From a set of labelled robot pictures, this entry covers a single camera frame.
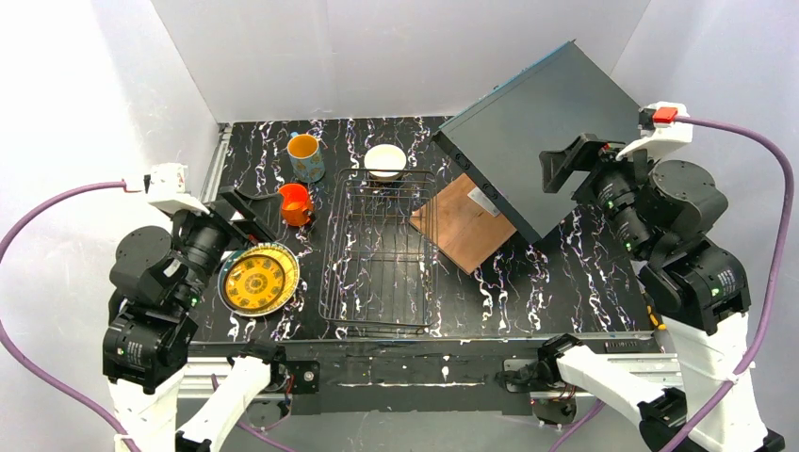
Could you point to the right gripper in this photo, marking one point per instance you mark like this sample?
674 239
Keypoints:
590 161

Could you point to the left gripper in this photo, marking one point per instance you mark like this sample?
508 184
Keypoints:
236 217

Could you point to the orange ceramic mug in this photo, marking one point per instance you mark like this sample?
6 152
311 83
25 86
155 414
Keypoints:
296 208

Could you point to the blue butterfly mug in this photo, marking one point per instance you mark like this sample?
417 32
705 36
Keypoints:
305 157

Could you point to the beige ceramic bowl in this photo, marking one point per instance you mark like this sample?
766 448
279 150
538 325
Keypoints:
385 162

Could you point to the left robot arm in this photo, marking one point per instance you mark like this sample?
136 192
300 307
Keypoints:
159 276

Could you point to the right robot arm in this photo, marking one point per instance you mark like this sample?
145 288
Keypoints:
662 211

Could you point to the yellow patterned plate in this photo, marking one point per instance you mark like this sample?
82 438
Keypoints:
259 281

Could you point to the dark grey tilted panel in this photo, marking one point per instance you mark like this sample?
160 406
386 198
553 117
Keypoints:
497 141

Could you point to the wooden base board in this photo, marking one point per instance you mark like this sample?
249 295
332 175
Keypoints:
463 224

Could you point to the yellow black screwdriver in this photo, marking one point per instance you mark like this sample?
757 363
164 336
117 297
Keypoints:
654 318

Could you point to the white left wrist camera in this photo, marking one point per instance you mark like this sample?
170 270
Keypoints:
167 190

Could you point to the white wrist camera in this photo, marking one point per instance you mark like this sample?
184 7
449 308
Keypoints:
660 133
167 190

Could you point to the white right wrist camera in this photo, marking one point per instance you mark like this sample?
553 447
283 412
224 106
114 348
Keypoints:
660 133

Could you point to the black wire dish rack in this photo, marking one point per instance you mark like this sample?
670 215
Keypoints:
379 274

